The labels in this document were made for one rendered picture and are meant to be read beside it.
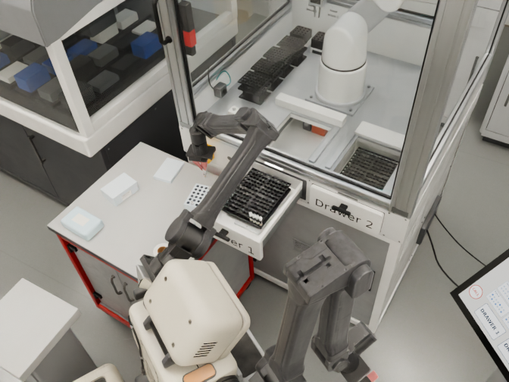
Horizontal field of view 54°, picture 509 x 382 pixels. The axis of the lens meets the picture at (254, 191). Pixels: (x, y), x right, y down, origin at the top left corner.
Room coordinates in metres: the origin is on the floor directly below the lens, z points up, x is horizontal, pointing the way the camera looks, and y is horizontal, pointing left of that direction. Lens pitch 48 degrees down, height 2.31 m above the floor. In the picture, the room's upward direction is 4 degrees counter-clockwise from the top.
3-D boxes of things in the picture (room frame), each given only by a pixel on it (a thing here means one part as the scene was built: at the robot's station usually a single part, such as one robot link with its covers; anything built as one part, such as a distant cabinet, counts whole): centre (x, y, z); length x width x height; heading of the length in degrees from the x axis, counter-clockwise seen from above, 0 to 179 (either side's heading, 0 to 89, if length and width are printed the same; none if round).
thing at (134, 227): (1.36, 0.43, 0.38); 0.62 x 0.58 x 0.76; 55
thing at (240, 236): (1.11, 0.11, 0.87); 0.29 x 0.02 x 0.11; 55
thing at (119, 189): (1.44, 0.57, 0.79); 0.13 x 0.09 x 0.05; 136
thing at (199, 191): (1.37, 0.23, 0.78); 0.12 x 0.08 x 0.04; 158
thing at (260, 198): (1.27, -0.01, 0.87); 0.22 x 0.18 x 0.06; 145
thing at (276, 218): (1.28, -0.01, 0.86); 0.40 x 0.26 x 0.06; 145
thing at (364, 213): (1.19, -0.33, 0.87); 0.29 x 0.02 x 0.11; 55
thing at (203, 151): (1.39, 0.19, 1.05); 0.10 x 0.07 x 0.07; 75
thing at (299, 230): (1.73, -0.39, 0.40); 1.03 x 0.95 x 0.80; 55
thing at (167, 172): (1.56, 0.37, 0.77); 0.13 x 0.09 x 0.02; 155
